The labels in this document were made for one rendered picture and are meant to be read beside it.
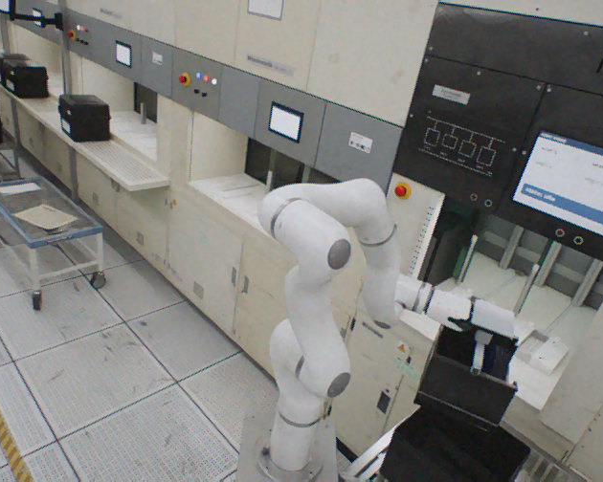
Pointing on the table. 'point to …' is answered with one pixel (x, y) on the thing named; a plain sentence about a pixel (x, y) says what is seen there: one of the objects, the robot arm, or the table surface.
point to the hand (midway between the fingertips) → (488, 322)
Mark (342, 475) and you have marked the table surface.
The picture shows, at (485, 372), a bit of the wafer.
